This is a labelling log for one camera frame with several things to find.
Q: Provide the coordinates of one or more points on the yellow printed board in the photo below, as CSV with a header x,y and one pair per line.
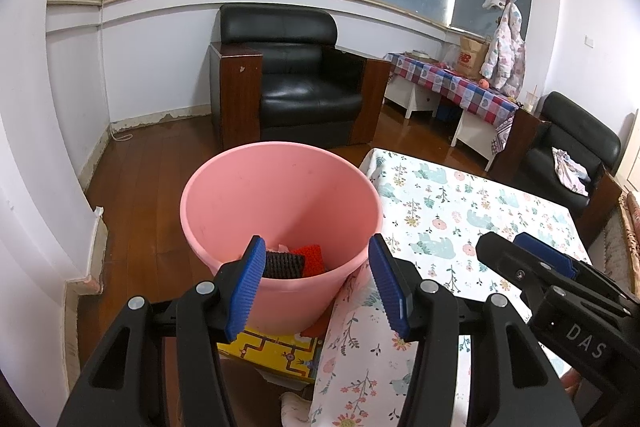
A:
x,y
270,352

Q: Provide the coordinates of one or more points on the cup with straw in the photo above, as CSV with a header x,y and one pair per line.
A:
x,y
530,99

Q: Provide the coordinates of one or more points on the checkered tablecloth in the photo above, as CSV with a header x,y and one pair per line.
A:
x,y
450,82

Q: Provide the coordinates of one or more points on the floral tablecloth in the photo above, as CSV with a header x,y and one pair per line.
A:
x,y
450,207

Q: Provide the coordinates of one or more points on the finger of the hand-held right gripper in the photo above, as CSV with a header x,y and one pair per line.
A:
x,y
510,262
547,252

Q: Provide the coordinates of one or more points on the bed with patterned blankets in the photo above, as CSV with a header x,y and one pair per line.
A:
x,y
627,237

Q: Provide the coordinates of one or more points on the white cabinet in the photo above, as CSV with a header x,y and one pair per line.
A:
x,y
475,137
415,99

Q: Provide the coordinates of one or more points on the white wall switch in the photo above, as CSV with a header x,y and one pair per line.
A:
x,y
590,41

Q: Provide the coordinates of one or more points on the red knitted cloth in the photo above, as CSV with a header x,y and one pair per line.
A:
x,y
312,257

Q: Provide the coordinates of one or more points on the orange fruit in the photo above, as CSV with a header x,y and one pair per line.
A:
x,y
483,83

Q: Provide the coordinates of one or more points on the floral puffy jacket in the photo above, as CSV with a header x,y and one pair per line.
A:
x,y
505,52

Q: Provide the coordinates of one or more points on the black leather armchair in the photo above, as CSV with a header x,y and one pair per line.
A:
x,y
575,132
290,97

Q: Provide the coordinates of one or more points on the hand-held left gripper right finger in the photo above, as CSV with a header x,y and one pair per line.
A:
x,y
387,287

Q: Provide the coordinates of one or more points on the white printed cloth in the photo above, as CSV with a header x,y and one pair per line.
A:
x,y
570,169

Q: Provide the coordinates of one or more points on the pink plastic bucket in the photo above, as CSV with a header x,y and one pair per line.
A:
x,y
250,197

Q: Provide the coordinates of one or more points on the black foam net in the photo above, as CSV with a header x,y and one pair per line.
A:
x,y
285,264

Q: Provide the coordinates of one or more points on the brown paper bag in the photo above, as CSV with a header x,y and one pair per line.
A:
x,y
472,59

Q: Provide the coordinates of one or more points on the small flat box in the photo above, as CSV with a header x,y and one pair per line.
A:
x,y
416,53

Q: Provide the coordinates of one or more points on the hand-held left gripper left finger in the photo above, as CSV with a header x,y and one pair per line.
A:
x,y
247,287

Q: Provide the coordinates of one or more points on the cream bed headboard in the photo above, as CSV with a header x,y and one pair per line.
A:
x,y
630,152

